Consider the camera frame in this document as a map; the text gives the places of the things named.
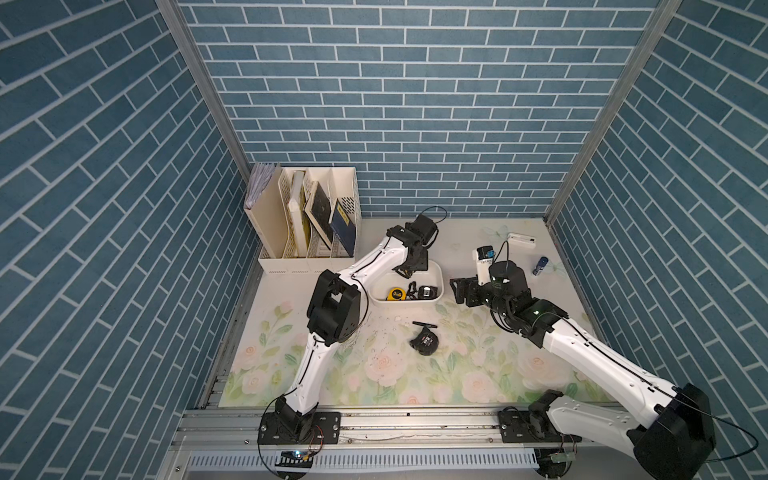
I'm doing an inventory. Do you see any beige file folder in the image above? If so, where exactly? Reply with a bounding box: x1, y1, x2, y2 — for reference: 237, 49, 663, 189
244, 163, 288, 259

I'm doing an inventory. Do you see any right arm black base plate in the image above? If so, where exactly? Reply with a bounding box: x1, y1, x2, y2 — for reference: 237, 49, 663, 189
497, 407, 582, 444

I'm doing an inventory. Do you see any white oval storage box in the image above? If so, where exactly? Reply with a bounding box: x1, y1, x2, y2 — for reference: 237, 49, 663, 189
368, 260, 444, 307

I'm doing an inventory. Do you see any black worn-page book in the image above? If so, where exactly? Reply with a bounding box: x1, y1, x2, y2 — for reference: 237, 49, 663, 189
305, 181, 333, 249

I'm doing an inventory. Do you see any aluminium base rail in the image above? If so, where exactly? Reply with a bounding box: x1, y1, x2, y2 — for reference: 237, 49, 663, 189
158, 406, 648, 479

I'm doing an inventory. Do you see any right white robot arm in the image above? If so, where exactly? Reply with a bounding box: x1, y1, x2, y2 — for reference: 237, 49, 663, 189
450, 260, 716, 479

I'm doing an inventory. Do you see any white yellow-edged book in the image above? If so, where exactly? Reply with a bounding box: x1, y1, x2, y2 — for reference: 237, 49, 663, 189
287, 170, 311, 257

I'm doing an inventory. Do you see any white perforated file organizer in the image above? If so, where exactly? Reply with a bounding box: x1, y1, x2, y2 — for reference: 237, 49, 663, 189
259, 166, 361, 274

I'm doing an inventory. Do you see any white rectangular device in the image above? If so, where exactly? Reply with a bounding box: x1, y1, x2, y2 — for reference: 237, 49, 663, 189
506, 232, 537, 249

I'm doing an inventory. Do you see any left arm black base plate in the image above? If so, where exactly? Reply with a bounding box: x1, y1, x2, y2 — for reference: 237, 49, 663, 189
258, 411, 342, 445

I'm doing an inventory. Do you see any small black round tape measure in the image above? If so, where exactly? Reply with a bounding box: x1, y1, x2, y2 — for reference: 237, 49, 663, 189
417, 285, 439, 300

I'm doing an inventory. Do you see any yellow round tape measure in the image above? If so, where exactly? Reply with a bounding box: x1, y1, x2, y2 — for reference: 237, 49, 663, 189
387, 287, 407, 301

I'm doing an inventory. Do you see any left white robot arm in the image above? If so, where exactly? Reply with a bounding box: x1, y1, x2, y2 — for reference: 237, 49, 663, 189
273, 214, 439, 441

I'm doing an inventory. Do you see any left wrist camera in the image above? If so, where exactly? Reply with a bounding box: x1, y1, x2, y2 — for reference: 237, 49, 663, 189
409, 214, 439, 248

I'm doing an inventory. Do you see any dark blue book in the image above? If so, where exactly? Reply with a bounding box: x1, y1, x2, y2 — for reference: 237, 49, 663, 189
330, 200, 356, 257

